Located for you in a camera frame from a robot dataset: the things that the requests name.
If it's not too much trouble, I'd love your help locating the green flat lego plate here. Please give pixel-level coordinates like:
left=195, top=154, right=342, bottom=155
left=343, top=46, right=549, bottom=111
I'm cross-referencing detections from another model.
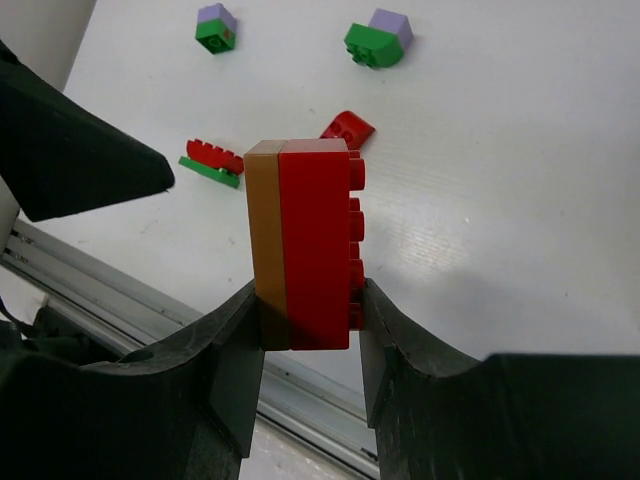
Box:
left=178, top=156, right=240, bottom=189

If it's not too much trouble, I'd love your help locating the green square lego brick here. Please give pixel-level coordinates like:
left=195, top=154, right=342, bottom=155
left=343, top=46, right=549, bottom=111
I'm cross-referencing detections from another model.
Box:
left=195, top=19, right=236, bottom=54

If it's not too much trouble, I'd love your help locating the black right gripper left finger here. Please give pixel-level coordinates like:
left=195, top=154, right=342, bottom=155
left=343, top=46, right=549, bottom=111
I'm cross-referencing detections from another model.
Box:
left=1, top=284, right=264, bottom=479

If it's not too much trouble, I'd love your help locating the tan long lego brick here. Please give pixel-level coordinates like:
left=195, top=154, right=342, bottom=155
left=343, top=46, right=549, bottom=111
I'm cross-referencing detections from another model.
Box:
left=244, top=140, right=291, bottom=351

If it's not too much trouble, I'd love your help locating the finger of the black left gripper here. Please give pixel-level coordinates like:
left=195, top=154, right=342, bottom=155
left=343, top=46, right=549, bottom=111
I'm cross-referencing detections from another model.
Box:
left=1, top=46, right=175, bottom=222

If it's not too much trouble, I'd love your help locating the red scalloped lego brick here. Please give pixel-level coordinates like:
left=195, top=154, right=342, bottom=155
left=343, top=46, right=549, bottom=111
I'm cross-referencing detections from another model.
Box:
left=186, top=139, right=244, bottom=175

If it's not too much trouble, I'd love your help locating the green curved lego brick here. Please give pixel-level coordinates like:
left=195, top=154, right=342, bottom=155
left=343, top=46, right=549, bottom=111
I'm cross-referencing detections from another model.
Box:
left=344, top=23, right=404, bottom=69

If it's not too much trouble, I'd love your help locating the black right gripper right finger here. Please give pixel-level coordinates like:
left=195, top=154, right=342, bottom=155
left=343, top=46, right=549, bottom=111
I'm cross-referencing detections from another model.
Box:
left=360, top=281, right=639, bottom=479

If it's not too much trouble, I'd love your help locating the red curved lego brick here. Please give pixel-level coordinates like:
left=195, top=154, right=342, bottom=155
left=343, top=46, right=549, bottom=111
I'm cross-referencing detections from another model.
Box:
left=320, top=110, right=376, bottom=150

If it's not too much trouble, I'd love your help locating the aluminium front rail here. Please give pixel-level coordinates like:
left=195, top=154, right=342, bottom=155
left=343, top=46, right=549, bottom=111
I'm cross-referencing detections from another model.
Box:
left=1, top=220, right=380, bottom=479

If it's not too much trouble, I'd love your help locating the red long lego brick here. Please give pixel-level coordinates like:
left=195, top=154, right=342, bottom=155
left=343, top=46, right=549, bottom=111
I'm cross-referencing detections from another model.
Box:
left=279, top=139, right=366, bottom=350

